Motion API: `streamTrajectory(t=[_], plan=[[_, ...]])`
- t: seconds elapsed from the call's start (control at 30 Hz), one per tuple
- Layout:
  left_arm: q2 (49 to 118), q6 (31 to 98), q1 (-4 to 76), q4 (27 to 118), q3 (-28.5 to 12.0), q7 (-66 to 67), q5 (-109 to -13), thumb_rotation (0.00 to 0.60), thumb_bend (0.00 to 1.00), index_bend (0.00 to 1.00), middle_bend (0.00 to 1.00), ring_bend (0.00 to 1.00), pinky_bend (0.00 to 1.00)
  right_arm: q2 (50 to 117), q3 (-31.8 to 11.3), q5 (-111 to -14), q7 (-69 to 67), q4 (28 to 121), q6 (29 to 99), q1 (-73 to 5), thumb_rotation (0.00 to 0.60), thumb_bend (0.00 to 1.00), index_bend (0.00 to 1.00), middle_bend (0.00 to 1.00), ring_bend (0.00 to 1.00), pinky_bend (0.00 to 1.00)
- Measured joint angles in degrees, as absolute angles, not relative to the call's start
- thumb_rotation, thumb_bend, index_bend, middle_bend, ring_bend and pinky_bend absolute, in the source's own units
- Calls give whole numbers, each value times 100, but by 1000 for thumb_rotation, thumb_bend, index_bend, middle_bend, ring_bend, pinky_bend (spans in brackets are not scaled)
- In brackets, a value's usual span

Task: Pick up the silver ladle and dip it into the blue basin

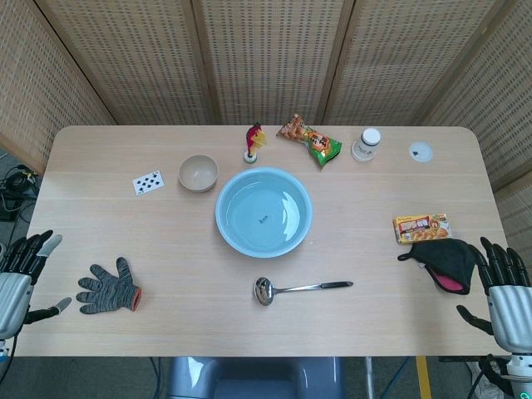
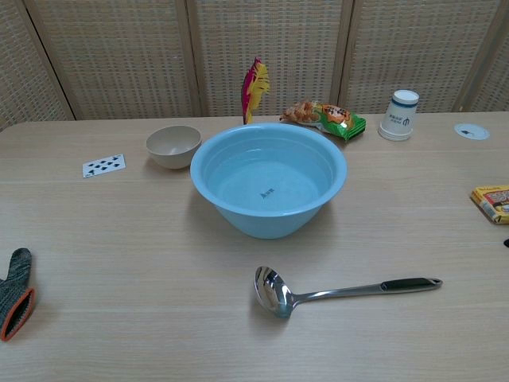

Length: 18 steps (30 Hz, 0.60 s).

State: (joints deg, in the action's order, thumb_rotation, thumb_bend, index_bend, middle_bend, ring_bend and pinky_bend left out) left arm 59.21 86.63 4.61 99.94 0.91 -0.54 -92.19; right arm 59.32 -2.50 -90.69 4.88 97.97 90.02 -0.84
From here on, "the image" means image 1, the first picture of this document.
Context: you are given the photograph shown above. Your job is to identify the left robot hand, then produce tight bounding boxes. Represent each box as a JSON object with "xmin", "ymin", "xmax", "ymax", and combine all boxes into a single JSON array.
[{"xmin": 0, "ymin": 229, "xmax": 72, "ymax": 340}]

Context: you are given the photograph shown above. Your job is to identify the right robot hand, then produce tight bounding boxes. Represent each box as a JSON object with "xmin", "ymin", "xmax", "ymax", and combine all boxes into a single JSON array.
[{"xmin": 456, "ymin": 236, "xmax": 532, "ymax": 357}]

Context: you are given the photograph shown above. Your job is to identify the metal ladle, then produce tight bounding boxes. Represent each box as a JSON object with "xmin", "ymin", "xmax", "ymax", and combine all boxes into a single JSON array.
[{"xmin": 253, "ymin": 276, "xmax": 354, "ymax": 307}]

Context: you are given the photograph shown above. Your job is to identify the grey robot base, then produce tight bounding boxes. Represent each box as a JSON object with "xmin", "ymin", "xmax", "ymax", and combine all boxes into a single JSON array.
[{"xmin": 166, "ymin": 356, "xmax": 346, "ymax": 399}]

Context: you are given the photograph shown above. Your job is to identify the light blue plastic basin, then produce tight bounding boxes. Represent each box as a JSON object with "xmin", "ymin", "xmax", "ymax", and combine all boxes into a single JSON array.
[{"xmin": 214, "ymin": 166, "xmax": 314, "ymax": 259}]

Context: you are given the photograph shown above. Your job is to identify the black oven mitt pink lining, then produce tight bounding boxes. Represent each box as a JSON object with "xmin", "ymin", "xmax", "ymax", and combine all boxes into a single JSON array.
[{"xmin": 397, "ymin": 238, "xmax": 477, "ymax": 296}]

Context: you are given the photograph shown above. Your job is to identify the grey knit work glove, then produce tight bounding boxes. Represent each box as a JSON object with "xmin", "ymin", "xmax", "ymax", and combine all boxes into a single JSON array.
[{"xmin": 76, "ymin": 256, "xmax": 143, "ymax": 315}]

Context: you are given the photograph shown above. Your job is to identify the yellow curry box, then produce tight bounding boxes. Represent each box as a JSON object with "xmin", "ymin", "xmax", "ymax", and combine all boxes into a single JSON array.
[{"xmin": 392, "ymin": 213, "xmax": 453, "ymax": 244}]

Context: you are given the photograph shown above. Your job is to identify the spades playing card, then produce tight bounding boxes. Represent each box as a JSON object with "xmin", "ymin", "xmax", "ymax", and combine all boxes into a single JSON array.
[{"xmin": 132, "ymin": 170, "xmax": 165, "ymax": 196}]

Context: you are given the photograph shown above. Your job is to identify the white round cup lid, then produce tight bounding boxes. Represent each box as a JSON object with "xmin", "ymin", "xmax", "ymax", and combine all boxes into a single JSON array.
[{"xmin": 407, "ymin": 140, "xmax": 434, "ymax": 162}]

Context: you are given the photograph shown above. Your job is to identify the white paper cup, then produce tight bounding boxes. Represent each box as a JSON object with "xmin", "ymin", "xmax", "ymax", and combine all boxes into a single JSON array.
[{"xmin": 351, "ymin": 127, "xmax": 382, "ymax": 162}]

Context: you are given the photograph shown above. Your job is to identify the beige small bowl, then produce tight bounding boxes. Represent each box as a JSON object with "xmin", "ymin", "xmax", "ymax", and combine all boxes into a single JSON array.
[{"xmin": 178, "ymin": 155, "xmax": 219, "ymax": 194}]

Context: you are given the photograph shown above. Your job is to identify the green orange snack bag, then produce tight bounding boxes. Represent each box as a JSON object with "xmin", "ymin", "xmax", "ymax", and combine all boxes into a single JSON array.
[{"xmin": 277, "ymin": 113, "xmax": 343, "ymax": 170}]

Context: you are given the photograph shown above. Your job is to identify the feather shuttlecock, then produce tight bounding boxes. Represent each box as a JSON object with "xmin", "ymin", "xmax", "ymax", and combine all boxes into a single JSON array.
[{"xmin": 243, "ymin": 121, "xmax": 268, "ymax": 165}]

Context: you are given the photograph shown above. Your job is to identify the woven folding screen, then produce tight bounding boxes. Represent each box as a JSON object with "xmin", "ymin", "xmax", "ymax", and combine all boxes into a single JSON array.
[{"xmin": 0, "ymin": 0, "xmax": 532, "ymax": 267}]

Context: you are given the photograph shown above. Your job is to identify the black cables and equipment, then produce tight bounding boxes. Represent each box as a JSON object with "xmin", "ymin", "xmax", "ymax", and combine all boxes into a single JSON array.
[{"xmin": 0, "ymin": 151, "xmax": 42, "ymax": 224}]

